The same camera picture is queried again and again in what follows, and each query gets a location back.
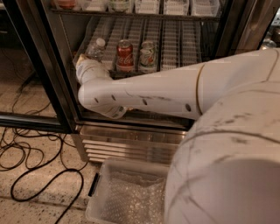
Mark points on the clear water bottle shelf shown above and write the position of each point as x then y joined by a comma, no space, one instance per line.
95,49

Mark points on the white green soda can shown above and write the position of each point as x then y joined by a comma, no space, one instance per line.
147,58

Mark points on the green drink top shelf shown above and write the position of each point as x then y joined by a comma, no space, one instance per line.
120,5

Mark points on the open glass fridge door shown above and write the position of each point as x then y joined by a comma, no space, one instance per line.
34,94

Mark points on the bubble wrap sheet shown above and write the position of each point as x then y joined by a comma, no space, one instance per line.
135,199

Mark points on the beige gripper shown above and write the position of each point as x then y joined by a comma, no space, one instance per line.
82,67

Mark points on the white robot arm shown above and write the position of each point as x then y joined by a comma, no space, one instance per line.
227,168

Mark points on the clear plastic bin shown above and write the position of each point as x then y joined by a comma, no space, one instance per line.
98,193

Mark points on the stainless steel fridge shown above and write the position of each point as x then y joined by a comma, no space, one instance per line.
234,102

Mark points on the red coca-cola can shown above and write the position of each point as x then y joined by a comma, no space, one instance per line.
124,56

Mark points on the red drink top shelf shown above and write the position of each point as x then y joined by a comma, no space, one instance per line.
66,4

